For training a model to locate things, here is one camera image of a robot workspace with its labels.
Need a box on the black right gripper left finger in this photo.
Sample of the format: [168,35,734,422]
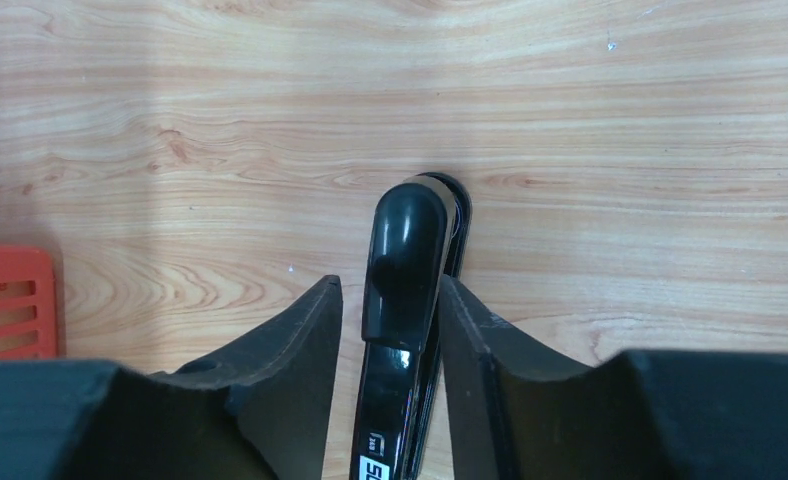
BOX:
[0,275,343,479]

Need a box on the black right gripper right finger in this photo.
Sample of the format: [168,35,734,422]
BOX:
[439,277,788,479]

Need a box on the black stapler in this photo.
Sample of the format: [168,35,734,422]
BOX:
[349,172,472,479]

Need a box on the red plastic shopping basket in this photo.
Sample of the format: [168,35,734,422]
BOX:
[0,244,61,360]

